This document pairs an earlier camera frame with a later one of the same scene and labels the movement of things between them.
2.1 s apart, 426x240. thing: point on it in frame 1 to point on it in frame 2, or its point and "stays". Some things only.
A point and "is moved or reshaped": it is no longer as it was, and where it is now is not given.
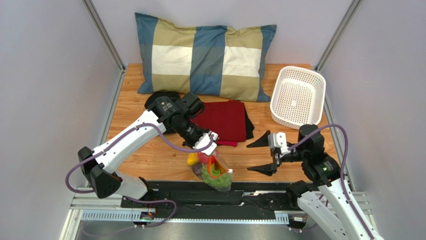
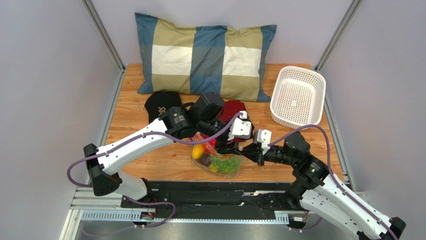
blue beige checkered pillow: x=212 y=62 stays
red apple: x=203 y=158 is moved or reshaped
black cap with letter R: x=164 y=97 stays
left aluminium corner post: x=106 y=38 stays
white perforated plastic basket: x=298 y=97 stays
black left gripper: x=202 y=131 to x=222 y=147
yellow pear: x=192 y=158 is moved or reshaped
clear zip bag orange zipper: x=215 y=172 is moved or reshaped
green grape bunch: x=224 y=180 to x=225 y=164
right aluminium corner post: x=337 y=37 stays
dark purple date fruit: x=197 y=168 to x=205 y=159
